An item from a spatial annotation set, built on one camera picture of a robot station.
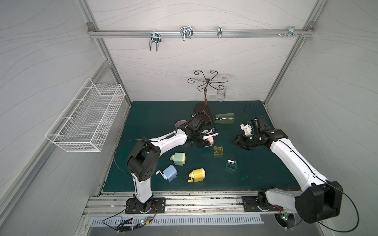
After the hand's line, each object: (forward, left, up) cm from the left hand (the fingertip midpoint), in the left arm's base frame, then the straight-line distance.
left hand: (208, 139), depth 88 cm
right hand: (-6, -13, +6) cm, 16 cm away
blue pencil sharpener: (-20, +21, -2) cm, 30 cm away
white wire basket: (-7, +61, +22) cm, 65 cm away
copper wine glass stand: (+28, +1, -2) cm, 28 cm away
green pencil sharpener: (-11, +17, -3) cm, 21 cm away
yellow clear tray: (-3, -7, -10) cm, 12 cm away
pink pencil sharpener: (-3, -1, +3) cm, 4 cm away
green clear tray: (-12, -14, -10) cm, 21 cm away
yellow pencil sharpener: (-21, +7, -2) cm, 22 cm away
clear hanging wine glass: (+29, -9, +12) cm, 33 cm away
